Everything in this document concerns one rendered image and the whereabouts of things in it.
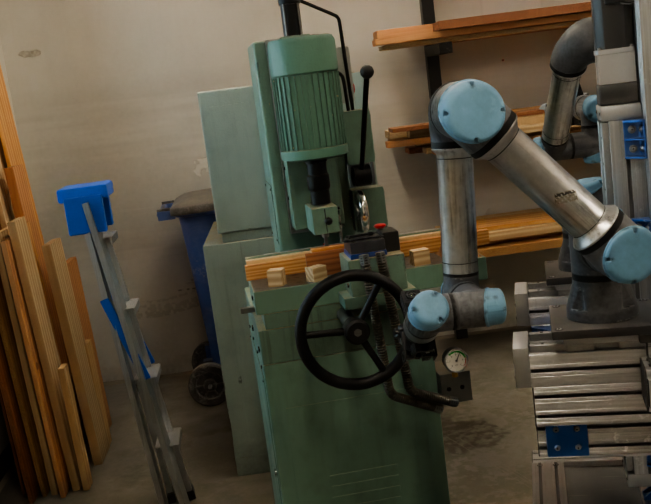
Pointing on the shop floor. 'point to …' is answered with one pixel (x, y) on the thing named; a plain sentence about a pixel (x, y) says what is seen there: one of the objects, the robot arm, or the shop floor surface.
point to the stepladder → (128, 337)
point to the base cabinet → (350, 434)
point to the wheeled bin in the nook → (186, 211)
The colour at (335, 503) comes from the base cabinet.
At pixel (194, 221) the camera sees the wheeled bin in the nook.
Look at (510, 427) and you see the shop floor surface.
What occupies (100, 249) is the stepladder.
